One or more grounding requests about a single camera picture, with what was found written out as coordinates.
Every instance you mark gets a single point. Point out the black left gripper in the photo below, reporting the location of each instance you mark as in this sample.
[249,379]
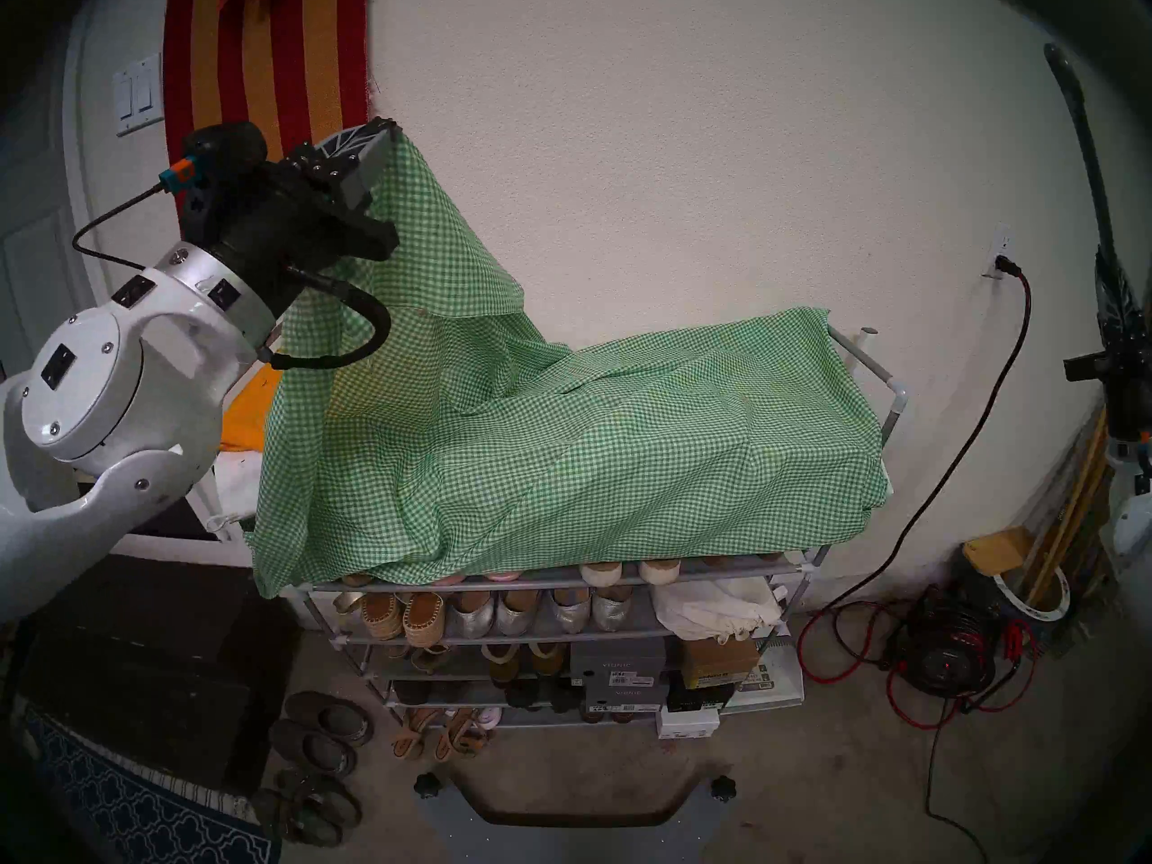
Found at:
[261,223]

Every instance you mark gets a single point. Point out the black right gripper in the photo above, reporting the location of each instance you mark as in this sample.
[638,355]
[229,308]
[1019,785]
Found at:
[1132,403]

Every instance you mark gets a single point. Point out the long grey metal shoehorn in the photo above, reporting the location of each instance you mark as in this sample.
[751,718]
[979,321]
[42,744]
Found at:
[1080,133]

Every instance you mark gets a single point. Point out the green white gingham cloth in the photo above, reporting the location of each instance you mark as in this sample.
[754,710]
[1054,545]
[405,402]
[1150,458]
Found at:
[585,439]

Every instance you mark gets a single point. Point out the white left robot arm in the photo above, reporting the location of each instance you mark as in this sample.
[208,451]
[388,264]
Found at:
[90,394]

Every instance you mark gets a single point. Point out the grey robot base platform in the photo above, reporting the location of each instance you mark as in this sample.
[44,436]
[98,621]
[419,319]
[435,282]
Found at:
[445,835]

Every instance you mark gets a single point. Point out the orange folded cloth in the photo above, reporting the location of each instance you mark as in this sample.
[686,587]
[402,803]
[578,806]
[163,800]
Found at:
[247,417]

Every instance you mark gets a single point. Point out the silver flat shoe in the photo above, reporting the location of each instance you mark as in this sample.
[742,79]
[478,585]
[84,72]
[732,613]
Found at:
[567,610]
[515,612]
[610,608]
[468,615]

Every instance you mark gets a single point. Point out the white soled shoe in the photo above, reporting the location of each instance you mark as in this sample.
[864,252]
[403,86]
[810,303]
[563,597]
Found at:
[598,572]
[659,571]

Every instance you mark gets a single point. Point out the grey metal shoe rack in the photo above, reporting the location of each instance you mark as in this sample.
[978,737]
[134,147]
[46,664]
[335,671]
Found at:
[540,639]

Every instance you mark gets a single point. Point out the cream cloth bag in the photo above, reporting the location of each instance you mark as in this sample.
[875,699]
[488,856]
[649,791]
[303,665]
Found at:
[711,610]

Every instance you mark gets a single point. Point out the tan and dark shoe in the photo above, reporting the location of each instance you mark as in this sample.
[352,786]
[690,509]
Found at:
[544,660]
[498,664]

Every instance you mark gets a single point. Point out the grey Vionic shoe box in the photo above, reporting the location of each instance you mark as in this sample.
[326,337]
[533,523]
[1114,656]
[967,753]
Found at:
[625,696]
[616,660]

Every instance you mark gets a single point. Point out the black shoe box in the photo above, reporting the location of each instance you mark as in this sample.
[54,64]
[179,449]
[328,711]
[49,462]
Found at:
[697,696]

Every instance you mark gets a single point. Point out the yellow wooden stick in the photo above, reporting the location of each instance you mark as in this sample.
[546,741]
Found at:
[1071,511]

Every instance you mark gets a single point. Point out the yellow cardboard box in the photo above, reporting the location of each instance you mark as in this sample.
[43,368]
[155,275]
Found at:
[997,552]

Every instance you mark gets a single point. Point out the dark bucket with white rim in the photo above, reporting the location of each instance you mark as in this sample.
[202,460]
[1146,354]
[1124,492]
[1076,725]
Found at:
[1048,612]

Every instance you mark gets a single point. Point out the black door step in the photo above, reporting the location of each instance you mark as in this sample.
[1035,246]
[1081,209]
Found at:
[180,520]

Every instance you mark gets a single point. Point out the tan espadrille sandal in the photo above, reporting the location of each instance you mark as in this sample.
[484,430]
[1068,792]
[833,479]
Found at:
[373,612]
[421,617]

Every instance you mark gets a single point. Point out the flat white labelled box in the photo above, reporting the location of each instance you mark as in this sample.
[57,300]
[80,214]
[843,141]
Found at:
[774,682]

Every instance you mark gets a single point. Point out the brown cardboard box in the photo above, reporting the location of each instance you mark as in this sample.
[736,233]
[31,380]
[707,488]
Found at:
[715,662]

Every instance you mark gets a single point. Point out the dark brown trunk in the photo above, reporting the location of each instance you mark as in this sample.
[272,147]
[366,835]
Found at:
[135,664]

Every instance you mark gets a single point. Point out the brown clog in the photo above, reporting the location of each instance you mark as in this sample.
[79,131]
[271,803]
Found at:
[310,747]
[328,718]

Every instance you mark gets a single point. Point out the white sneaker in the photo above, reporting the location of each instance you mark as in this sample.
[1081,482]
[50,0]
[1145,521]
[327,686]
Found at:
[489,716]

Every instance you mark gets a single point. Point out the small white box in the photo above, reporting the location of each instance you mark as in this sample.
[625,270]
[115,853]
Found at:
[688,723]

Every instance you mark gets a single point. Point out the black base knob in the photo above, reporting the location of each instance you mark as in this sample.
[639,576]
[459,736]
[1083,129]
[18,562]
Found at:
[723,788]
[429,787]

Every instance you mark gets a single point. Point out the blue patterned rug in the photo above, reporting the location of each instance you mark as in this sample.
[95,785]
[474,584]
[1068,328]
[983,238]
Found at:
[135,808]

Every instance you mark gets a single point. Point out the white wall outlet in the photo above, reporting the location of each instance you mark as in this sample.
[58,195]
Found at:
[1001,241]

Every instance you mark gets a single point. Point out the red yellow striped wall rug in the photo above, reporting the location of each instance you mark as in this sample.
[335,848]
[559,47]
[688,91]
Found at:
[234,61]

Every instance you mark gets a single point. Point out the white light switch plate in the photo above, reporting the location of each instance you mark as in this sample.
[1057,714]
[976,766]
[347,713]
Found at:
[137,97]

